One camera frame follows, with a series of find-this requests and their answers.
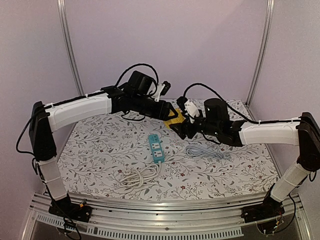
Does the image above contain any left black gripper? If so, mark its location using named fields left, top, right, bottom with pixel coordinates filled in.
left=131, top=93, right=178, bottom=121

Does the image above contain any yellow cube socket adapter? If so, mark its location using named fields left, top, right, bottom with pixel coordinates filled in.
left=163, top=108, right=186, bottom=129

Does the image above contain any grey-blue cord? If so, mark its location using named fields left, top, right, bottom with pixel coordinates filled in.
left=185, top=145, right=232, bottom=161

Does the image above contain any white cord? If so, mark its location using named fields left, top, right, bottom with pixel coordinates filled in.
left=117, top=163, right=162, bottom=188

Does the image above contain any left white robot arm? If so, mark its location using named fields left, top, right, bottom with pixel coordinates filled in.
left=29, top=70, right=178, bottom=217

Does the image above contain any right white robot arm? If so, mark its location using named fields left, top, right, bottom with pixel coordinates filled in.
left=169, top=96, right=320, bottom=218

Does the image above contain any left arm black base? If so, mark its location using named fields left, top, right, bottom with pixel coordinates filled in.
left=48, top=194, right=93, bottom=223

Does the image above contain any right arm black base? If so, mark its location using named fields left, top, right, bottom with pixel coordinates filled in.
left=240, top=196, right=285, bottom=235

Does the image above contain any floral table cloth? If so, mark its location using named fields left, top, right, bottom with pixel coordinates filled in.
left=58, top=112, right=279, bottom=202

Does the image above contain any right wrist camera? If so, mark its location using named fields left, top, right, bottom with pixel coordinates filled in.
left=176, top=96, right=202, bottom=124

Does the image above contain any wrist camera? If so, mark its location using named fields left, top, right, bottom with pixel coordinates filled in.
left=152, top=81, right=171, bottom=102
left=176, top=96, right=202, bottom=124

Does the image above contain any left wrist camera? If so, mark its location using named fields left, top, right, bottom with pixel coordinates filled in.
left=152, top=81, right=171, bottom=102

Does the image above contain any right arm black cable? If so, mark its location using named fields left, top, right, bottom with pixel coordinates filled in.
left=183, top=83, right=301, bottom=125

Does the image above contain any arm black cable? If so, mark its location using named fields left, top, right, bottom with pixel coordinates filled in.
left=116, top=63, right=161, bottom=87
left=183, top=83, right=301, bottom=125

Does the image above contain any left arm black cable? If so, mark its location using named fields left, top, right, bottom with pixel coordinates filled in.
left=116, top=63, right=161, bottom=87

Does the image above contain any aluminium front rail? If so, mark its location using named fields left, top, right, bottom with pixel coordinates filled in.
left=19, top=192, right=313, bottom=240

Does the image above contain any right aluminium corner post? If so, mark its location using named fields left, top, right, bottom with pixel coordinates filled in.
left=245, top=0, right=275, bottom=108

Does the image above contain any aluminium corner post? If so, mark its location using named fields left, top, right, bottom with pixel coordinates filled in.
left=245, top=0, right=275, bottom=108
left=57, top=0, right=85, bottom=96

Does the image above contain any left aluminium corner post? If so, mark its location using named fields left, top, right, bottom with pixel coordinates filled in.
left=57, top=0, right=85, bottom=96

